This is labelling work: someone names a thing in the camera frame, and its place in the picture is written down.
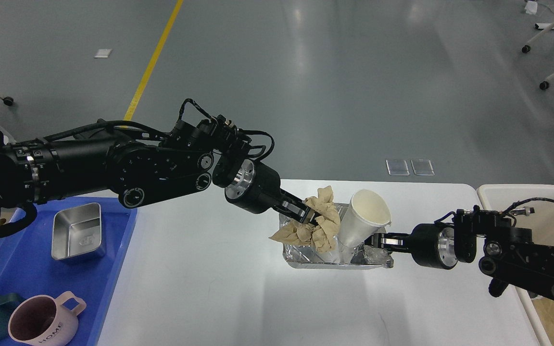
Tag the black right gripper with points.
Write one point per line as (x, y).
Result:
(430, 245)

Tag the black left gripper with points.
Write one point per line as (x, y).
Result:
(256, 188)

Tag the brown paper napkin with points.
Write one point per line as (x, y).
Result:
(321, 236)

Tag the aluminium foil tray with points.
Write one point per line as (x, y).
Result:
(361, 257)

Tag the white paper cup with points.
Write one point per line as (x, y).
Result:
(367, 213)

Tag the stainless steel rectangular container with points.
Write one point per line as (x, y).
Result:
(77, 234)

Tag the pink HOME mug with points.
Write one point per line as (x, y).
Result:
(43, 320)

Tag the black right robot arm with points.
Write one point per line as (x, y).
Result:
(510, 255)

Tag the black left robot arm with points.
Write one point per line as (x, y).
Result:
(143, 166)

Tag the left clear floor plate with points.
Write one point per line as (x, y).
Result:
(397, 167)

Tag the clear floor plate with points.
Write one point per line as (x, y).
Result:
(397, 167)
(422, 167)

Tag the right clear floor plate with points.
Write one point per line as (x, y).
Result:
(422, 167)

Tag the white plastic bin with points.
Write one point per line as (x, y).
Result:
(539, 310)

